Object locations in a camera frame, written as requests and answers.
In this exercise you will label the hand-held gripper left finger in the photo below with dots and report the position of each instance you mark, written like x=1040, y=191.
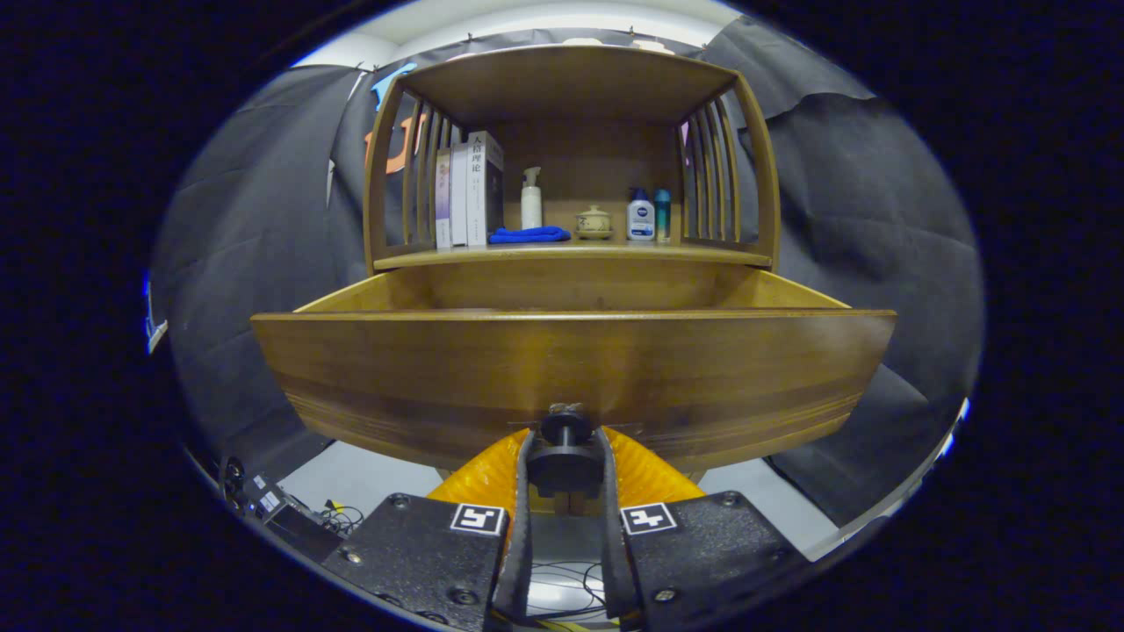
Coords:
x=523, y=527

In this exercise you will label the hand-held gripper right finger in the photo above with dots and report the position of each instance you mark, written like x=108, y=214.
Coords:
x=612, y=527

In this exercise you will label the black drawer knob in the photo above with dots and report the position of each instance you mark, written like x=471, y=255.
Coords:
x=564, y=452

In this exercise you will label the wooden drawer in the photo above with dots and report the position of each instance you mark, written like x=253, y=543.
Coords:
x=439, y=377

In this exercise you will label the wooden countertop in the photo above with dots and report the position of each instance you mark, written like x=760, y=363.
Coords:
x=606, y=252

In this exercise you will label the wooden cabinet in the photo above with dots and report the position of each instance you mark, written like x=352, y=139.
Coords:
x=571, y=83

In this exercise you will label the black electronic device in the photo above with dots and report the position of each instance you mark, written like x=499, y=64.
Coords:
x=281, y=518

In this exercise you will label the blue folded cloth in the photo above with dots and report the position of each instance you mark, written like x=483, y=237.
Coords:
x=529, y=234

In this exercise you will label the small black round object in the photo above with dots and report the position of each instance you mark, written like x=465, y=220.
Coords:
x=233, y=474

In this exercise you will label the lidded tea cup with saucer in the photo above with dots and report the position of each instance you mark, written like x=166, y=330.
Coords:
x=594, y=222

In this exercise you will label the white lotion bottle blue cap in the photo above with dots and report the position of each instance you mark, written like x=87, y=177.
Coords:
x=640, y=219

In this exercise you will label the teal slim bottle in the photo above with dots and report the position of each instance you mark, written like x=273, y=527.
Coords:
x=662, y=215

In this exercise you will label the white pump bottle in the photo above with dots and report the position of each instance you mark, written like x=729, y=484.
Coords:
x=531, y=206

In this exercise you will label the thin purple spine book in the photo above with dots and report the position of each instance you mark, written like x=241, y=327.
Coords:
x=443, y=197

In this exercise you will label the thick portrait cover book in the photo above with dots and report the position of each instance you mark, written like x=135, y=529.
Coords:
x=485, y=184

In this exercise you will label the white panel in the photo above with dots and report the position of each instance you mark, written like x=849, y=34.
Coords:
x=953, y=430

